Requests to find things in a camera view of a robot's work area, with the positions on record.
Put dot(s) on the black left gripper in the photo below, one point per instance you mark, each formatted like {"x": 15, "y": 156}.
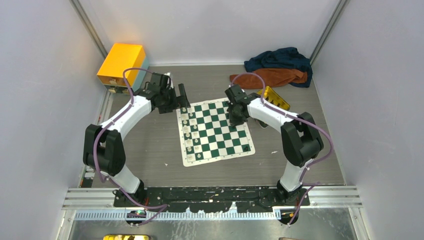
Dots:
{"x": 179, "y": 102}

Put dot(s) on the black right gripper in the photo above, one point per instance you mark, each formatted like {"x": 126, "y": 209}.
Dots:
{"x": 233, "y": 121}

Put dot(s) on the gold metal tin tray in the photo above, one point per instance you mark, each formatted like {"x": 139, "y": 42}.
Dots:
{"x": 274, "y": 98}

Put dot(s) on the green white chess mat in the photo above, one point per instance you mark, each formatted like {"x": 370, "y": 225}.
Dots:
{"x": 206, "y": 135}

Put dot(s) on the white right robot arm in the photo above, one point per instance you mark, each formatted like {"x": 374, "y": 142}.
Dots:
{"x": 301, "y": 141}

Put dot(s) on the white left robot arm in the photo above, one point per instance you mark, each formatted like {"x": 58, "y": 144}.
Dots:
{"x": 104, "y": 144}

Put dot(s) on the orange brown cloth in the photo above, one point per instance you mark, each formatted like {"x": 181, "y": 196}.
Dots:
{"x": 273, "y": 77}

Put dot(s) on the dark blue cloth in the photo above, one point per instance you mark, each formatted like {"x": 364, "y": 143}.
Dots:
{"x": 282, "y": 58}

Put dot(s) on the yellow teal drawer box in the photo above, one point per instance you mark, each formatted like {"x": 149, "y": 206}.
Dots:
{"x": 123, "y": 56}

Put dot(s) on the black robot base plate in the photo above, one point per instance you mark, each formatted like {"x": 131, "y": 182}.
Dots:
{"x": 208, "y": 199}

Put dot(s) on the aluminium wall rail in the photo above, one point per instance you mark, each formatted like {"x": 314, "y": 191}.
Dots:
{"x": 336, "y": 14}
{"x": 90, "y": 28}

